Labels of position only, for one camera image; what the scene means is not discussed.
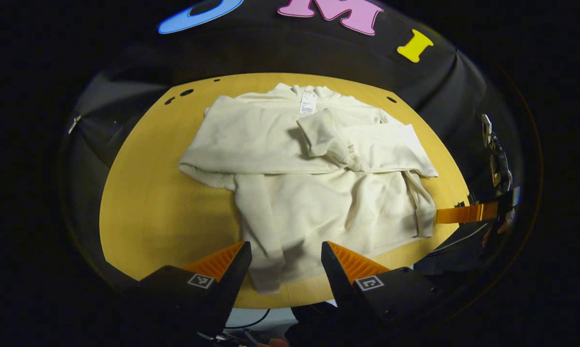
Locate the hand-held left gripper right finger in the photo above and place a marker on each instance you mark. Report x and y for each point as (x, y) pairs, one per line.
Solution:
(340, 289)

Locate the person's dark trousers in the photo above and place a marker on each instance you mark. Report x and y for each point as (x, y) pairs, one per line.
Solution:
(314, 323)

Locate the silver clip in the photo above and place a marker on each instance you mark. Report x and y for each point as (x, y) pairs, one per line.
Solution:
(74, 124)

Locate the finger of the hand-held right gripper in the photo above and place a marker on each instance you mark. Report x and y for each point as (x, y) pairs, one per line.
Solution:
(468, 213)

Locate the black backdrop cloth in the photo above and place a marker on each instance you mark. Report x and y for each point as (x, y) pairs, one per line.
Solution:
(270, 53)

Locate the cream sweatshirt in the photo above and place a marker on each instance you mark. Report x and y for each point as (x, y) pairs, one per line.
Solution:
(318, 207)

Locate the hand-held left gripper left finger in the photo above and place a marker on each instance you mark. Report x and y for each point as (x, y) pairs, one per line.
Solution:
(229, 289)

